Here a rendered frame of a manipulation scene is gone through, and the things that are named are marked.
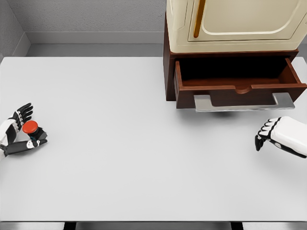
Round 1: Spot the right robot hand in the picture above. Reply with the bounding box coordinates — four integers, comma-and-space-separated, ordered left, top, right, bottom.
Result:
254, 116, 307, 159

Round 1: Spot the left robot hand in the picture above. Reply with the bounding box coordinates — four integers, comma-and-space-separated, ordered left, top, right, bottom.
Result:
0, 103, 48, 161

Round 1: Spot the red push-button switch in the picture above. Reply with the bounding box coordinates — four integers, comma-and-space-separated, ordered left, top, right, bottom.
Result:
22, 120, 41, 142

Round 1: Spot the brown wooden drawer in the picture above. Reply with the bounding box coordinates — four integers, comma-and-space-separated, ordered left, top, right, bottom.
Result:
174, 57, 307, 110

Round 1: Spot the cream appliance with door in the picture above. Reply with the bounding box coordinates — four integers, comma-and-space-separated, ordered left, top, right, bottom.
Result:
165, 0, 307, 54

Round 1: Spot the brown wooden cabinet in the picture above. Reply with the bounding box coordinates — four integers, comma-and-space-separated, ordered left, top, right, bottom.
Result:
163, 11, 300, 102

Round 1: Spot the grey metal drawer handle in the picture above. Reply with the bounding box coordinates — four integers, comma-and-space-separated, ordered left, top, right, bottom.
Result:
193, 92, 295, 113

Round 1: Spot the orange appliance door handle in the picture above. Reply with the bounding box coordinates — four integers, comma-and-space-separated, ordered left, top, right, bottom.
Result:
193, 0, 206, 38

